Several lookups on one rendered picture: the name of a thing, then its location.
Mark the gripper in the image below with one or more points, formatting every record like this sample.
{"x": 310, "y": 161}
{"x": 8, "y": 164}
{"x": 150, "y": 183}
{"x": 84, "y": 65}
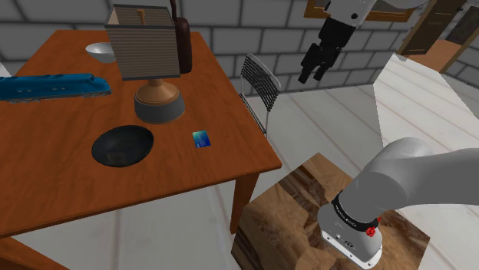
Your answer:
{"x": 333, "y": 35}

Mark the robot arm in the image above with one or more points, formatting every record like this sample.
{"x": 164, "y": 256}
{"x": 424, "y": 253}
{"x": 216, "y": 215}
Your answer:
{"x": 404, "y": 175}

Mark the brown wooden door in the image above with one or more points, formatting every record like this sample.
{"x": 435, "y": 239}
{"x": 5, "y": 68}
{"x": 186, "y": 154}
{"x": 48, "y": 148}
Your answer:
{"x": 430, "y": 30}

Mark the blue card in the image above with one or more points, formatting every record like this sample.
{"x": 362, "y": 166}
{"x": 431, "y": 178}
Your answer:
{"x": 201, "y": 139}

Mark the dark brown bottle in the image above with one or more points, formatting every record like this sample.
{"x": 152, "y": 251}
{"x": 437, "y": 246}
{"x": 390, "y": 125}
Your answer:
{"x": 184, "y": 45}

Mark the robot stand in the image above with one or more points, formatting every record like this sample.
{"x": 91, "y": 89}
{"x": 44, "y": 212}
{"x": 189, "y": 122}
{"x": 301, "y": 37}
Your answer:
{"x": 277, "y": 220}

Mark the table lamp with square shade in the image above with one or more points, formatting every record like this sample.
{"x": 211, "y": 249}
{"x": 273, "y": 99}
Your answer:
{"x": 146, "y": 52}

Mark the black bowl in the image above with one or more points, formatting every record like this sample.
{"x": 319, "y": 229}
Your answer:
{"x": 121, "y": 146}

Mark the silver bowl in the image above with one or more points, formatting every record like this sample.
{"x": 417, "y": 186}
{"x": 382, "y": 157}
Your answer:
{"x": 101, "y": 52}

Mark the blue toy train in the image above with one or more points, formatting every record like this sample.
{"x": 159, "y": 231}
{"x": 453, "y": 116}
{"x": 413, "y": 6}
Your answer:
{"x": 48, "y": 86}

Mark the brown wooden table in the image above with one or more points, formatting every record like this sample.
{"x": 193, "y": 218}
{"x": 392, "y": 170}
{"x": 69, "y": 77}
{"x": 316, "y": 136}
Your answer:
{"x": 52, "y": 175}

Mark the wooden framed wall picture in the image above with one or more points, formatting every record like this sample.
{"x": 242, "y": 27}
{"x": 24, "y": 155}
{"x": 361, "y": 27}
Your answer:
{"x": 389, "y": 17}

